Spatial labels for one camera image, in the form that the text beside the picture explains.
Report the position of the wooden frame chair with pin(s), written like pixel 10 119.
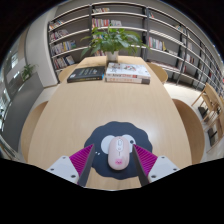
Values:
pixel 213 106

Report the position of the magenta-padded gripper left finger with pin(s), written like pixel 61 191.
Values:
pixel 63 166

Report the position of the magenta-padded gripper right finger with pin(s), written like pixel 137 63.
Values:
pixel 163 166

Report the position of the pink computer mouse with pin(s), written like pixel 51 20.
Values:
pixel 118 153

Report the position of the potted green plant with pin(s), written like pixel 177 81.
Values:
pixel 113 40

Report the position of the black hardcover book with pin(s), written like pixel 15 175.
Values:
pixel 86 73

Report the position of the white illustrated book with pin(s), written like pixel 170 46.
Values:
pixel 128 69

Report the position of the red and white book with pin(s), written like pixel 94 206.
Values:
pixel 126 80

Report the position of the grey bookshelf unit with books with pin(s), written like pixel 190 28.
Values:
pixel 166 36

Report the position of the light wooden round-back chair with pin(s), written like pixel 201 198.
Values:
pixel 31 130
pixel 159 71
pixel 66 72
pixel 190 130

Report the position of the small green background plant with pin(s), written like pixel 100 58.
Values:
pixel 27 71

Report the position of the black cartoon face mouse pad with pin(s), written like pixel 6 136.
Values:
pixel 100 133

